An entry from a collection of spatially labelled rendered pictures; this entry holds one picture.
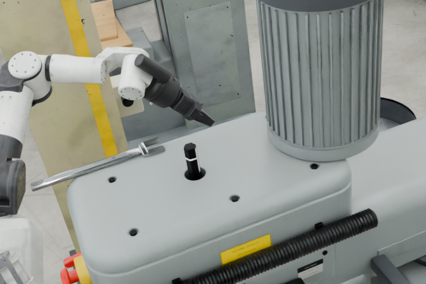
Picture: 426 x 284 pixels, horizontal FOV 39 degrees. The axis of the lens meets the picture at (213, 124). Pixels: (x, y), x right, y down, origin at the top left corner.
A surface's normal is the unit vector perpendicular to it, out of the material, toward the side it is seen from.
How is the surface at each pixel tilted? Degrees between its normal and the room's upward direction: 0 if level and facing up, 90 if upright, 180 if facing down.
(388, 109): 86
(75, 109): 90
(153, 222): 0
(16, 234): 58
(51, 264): 0
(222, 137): 0
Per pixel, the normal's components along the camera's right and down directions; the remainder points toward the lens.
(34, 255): 0.97, -0.07
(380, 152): -0.13, -0.81
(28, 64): 0.00, -0.49
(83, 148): 0.37, 0.49
